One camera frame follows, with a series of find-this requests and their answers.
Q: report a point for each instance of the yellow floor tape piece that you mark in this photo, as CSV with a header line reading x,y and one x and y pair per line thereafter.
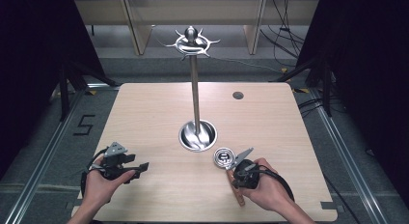
x,y
300,90
92,92
284,70

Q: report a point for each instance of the person's left hand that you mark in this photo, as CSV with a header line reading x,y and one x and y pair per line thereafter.
x,y
96,185

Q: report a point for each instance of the black curtain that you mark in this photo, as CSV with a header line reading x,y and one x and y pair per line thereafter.
x,y
369,72
32,72

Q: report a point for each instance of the light wooden bench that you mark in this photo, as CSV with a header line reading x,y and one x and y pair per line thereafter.
x,y
138,27

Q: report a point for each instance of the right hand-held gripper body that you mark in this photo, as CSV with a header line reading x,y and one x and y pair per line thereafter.
x,y
247,176

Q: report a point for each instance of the grey round table grommet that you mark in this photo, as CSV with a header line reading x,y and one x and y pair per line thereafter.
x,y
238,95

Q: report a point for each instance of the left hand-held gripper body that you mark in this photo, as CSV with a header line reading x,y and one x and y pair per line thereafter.
x,y
112,167

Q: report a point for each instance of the black tripod stand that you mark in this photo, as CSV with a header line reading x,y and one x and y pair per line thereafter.
x,y
64,89
326,85

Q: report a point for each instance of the person's right hand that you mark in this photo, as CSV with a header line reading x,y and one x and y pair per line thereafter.
x,y
270,193

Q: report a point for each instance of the steel utensil hook stand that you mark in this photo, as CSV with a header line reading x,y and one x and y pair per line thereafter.
x,y
195,89

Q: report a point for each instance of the aluminium floor rail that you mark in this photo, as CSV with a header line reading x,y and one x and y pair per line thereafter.
x,y
347,150
41,166

